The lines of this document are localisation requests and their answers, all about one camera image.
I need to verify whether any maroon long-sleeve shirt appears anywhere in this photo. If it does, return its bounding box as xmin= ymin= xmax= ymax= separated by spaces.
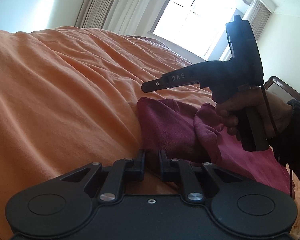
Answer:
xmin=137 ymin=97 xmax=290 ymax=194

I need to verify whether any dark sleeve forearm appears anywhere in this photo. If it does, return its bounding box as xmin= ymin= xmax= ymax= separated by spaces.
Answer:
xmin=270 ymin=100 xmax=300 ymax=166

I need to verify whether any person's right hand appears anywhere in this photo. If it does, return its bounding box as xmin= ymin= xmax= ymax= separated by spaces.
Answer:
xmin=216 ymin=88 xmax=293 ymax=138

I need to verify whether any dark wood padded headboard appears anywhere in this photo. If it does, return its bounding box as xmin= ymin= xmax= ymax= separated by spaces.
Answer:
xmin=264 ymin=76 xmax=300 ymax=102

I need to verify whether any right beige curtain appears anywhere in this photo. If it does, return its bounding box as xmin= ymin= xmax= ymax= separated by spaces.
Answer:
xmin=243 ymin=0 xmax=271 ymax=41

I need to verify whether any beige curtain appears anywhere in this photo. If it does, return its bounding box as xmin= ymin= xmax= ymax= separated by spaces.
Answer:
xmin=75 ymin=0 xmax=169 ymax=36
xmin=243 ymin=0 xmax=271 ymax=41

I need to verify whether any bright window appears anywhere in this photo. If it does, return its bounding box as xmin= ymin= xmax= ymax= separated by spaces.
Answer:
xmin=151 ymin=0 xmax=253 ymax=60

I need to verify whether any orange duvet cover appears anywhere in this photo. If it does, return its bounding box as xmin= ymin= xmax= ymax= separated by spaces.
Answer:
xmin=0 ymin=27 xmax=300 ymax=239

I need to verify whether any left beige curtain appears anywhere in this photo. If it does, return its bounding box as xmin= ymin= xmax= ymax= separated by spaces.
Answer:
xmin=75 ymin=0 xmax=169 ymax=36

